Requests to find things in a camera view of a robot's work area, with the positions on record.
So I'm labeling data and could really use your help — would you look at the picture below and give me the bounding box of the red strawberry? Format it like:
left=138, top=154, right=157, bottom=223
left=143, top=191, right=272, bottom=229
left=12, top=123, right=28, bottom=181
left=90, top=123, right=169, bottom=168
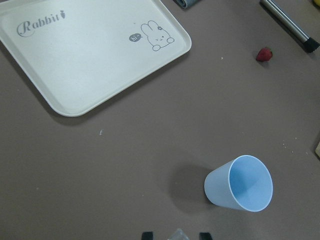
left=255, top=47, right=273, bottom=62

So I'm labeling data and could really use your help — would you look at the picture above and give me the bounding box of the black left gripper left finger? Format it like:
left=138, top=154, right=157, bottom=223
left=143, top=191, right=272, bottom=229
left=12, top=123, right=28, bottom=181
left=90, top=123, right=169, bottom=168
left=141, top=231, right=154, bottom=240

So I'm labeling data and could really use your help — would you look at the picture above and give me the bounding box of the wooden cutting board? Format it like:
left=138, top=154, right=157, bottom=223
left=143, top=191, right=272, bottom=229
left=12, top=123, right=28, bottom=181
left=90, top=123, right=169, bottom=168
left=315, top=142, right=320, bottom=158

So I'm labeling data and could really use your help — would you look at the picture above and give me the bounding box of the steel muddler black tip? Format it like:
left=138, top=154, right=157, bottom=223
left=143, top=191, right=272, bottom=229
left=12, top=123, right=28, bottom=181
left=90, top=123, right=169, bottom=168
left=259, top=0, right=320, bottom=53

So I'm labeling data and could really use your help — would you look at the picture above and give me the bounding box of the grey folded cloth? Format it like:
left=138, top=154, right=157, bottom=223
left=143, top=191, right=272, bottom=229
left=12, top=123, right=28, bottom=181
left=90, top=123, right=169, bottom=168
left=174, top=0, right=199, bottom=9

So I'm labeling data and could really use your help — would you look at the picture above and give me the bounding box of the clear ice cube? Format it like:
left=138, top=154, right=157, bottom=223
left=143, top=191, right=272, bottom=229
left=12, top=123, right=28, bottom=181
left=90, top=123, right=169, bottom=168
left=167, top=228, right=189, bottom=240

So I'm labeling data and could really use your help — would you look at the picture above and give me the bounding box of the light blue plastic cup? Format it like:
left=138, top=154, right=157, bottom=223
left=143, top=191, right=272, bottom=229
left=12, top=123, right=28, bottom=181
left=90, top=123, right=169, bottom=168
left=204, top=155, right=273, bottom=212

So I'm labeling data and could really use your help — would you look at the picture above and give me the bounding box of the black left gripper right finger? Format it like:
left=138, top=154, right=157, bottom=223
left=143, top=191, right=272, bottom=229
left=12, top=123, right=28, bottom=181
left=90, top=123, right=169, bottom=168
left=199, top=232, right=212, bottom=240

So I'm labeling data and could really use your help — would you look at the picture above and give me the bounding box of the cream rabbit tray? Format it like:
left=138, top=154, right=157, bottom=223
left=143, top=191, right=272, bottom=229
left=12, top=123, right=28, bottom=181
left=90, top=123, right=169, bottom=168
left=0, top=0, right=192, bottom=117

